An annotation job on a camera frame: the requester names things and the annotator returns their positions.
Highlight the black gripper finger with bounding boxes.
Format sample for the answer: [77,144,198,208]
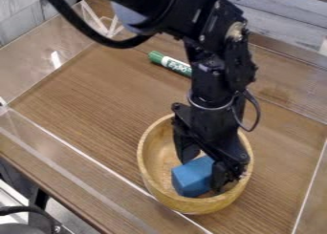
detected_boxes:
[173,121,201,164]
[211,161,230,193]

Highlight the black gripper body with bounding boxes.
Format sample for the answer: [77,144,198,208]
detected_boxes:
[173,92,252,182]

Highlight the blue rectangular block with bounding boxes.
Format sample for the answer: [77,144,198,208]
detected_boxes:
[171,156,214,198]

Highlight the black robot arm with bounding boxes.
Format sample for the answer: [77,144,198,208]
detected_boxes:
[47,0,258,191]

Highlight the brown wooden bowl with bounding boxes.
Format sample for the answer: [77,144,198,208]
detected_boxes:
[137,114,254,215]

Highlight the green white Expo marker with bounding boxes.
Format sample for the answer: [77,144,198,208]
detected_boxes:
[149,51,193,77]

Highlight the black cable loop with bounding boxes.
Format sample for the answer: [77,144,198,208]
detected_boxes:
[230,89,262,133]

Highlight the clear acrylic corner bracket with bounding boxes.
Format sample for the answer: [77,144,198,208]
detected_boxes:
[81,1,125,37]

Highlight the black equipment with cable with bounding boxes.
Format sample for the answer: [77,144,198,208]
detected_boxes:
[0,205,74,234]

